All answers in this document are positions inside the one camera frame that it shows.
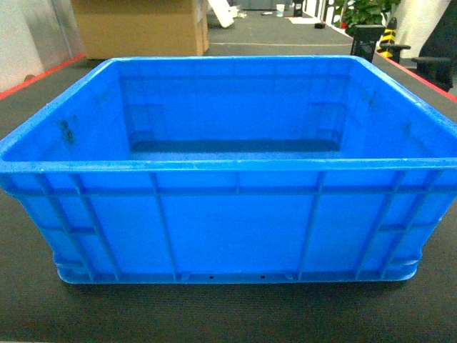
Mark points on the black office chair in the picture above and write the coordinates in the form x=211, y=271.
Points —
x=426, y=41

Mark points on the large cardboard box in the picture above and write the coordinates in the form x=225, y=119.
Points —
x=111, y=29

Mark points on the black mesh bin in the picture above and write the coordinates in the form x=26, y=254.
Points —
x=365, y=39

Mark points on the large blue plastic crate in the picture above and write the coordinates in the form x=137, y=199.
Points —
x=235, y=169

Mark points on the green potted plant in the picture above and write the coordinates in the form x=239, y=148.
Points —
x=363, y=12

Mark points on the yellow black striped post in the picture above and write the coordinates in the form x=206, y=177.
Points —
x=388, y=37

